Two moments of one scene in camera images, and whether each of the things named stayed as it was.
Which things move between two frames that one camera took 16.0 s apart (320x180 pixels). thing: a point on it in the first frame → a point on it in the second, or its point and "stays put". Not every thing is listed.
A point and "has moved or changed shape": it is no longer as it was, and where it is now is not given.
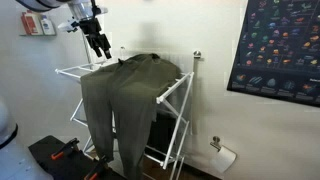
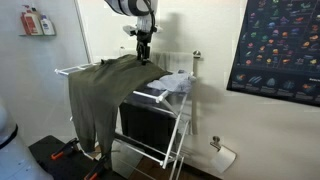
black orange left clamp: [68, 147] stays put
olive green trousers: [120, 100] has moved or changed shape
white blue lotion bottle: [47, 25] stays put
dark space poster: [278, 53] stays put
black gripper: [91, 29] → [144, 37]
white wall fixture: [223, 159] stays put
